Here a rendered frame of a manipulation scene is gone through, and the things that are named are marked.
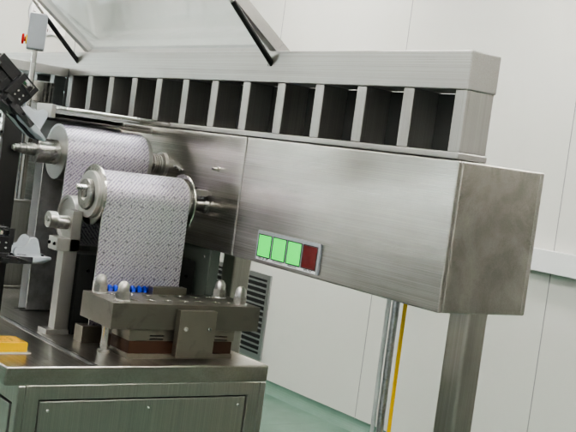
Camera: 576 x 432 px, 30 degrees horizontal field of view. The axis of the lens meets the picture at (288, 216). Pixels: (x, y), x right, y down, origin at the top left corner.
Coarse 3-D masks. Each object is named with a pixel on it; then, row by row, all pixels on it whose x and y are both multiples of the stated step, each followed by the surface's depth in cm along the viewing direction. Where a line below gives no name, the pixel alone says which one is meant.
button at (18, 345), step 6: (0, 336) 238; (6, 336) 239; (12, 336) 240; (0, 342) 232; (6, 342) 233; (12, 342) 234; (18, 342) 234; (24, 342) 235; (0, 348) 232; (6, 348) 233; (12, 348) 234; (18, 348) 234; (24, 348) 235
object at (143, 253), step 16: (112, 224) 259; (128, 224) 261; (144, 224) 264; (160, 224) 266; (176, 224) 269; (112, 240) 259; (128, 240) 262; (144, 240) 264; (160, 240) 267; (176, 240) 269; (96, 256) 258; (112, 256) 260; (128, 256) 262; (144, 256) 265; (160, 256) 267; (176, 256) 270; (96, 272) 258; (112, 272) 260; (128, 272) 263; (144, 272) 265; (160, 272) 268; (176, 272) 271
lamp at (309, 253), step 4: (304, 248) 243; (308, 248) 242; (312, 248) 241; (316, 248) 240; (304, 252) 243; (308, 252) 242; (312, 252) 241; (316, 252) 240; (304, 256) 243; (308, 256) 242; (312, 256) 241; (304, 260) 243; (308, 260) 242; (312, 260) 241; (304, 264) 243; (308, 264) 242; (312, 264) 241; (308, 268) 242; (312, 268) 240
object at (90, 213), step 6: (84, 174) 263; (90, 174) 260; (96, 174) 258; (96, 180) 258; (96, 186) 257; (96, 192) 257; (96, 198) 257; (78, 204) 265; (96, 204) 257; (84, 210) 262; (90, 210) 259; (96, 210) 258; (84, 216) 261; (90, 216) 259
